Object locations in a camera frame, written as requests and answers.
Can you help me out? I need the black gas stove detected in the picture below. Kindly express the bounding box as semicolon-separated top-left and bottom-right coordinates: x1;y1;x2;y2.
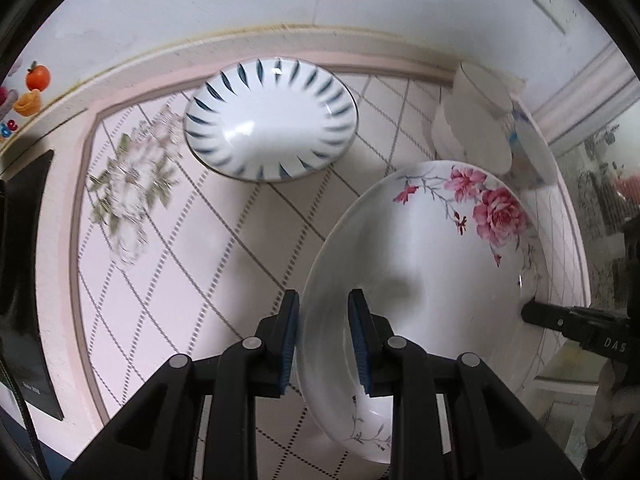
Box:
0;149;66;422

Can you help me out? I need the black cable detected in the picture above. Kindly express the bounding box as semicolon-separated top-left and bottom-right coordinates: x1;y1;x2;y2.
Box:
0;360;51;480

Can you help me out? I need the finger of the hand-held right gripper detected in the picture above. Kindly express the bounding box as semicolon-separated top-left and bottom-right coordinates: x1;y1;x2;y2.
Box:
520;300;571;333

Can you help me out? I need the white plate with pink flowers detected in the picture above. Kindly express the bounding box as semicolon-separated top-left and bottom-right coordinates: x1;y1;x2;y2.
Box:
296;160;551;465

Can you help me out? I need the frosted glass sliding door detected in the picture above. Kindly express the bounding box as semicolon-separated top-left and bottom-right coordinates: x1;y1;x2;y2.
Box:
555;110;640;311

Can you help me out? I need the person's right forearm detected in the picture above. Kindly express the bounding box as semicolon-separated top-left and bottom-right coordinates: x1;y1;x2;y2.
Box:
585;357;640;456

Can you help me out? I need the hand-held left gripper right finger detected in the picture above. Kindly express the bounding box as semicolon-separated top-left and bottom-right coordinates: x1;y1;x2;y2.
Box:
347;288;583;480

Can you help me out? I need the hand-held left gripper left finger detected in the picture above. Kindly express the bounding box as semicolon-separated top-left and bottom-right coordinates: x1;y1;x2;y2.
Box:
62;289;302;480

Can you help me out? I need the white door frame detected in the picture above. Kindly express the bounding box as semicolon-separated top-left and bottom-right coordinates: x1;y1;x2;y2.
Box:
530;42;640;133

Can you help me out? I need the white plate with blue stripes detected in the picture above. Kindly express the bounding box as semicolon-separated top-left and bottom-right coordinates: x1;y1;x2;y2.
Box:
182;56;360;182

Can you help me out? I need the plain white bowl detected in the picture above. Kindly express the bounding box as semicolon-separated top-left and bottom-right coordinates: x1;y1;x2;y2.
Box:
431;95;515;173

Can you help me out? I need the colourful wall sticker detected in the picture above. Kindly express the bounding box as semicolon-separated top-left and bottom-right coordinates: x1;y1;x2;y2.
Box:
0;60;52;146

